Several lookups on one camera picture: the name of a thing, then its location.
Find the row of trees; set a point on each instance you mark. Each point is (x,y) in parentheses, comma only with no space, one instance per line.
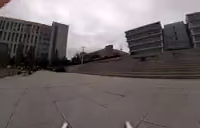
(31,59)

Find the robot's own part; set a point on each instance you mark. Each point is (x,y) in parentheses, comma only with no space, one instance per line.
(128,125)
(65,125)

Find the low building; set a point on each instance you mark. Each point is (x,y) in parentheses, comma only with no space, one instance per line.
(104,53)

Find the grey paved plaza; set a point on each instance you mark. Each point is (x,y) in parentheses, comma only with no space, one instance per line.
(88,96)

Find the wide grey stone steps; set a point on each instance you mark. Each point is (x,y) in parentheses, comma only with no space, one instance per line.
(154,66)

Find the long building with tall block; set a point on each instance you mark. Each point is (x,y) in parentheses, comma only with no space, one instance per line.
(21,36)

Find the grey stacked concrete building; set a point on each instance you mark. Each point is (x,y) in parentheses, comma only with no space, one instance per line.
(144,38)

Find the pole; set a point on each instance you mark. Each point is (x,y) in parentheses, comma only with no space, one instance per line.
(82,55)

